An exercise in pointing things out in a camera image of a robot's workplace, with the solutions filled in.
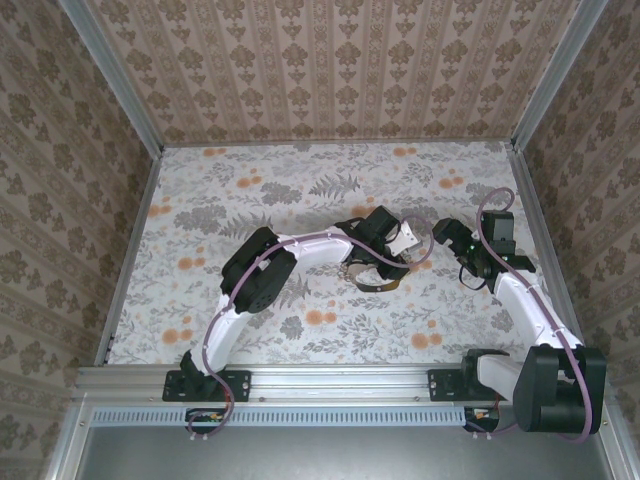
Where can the aluminium table side rail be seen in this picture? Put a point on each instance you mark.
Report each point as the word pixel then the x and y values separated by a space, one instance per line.
pixel 531 200
pixel 131 250

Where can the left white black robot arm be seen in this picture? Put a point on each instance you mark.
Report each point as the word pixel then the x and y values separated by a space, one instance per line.
pixel 227 340

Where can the aluminium frame post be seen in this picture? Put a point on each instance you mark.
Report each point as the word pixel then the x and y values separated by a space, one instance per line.
pixel 557 75
pixel 115 75

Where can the long aluminium base rail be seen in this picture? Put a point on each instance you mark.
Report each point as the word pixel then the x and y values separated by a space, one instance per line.
pixel 340 382

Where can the grey sheet metal panel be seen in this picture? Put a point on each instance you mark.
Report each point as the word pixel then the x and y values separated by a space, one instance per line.
pixel 340 455

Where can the thin aluminium table edge rail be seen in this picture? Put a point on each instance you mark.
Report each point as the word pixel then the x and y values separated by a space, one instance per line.
pixel 250 144

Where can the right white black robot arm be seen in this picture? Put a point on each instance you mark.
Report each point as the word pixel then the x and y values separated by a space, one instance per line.
pixel 520 305

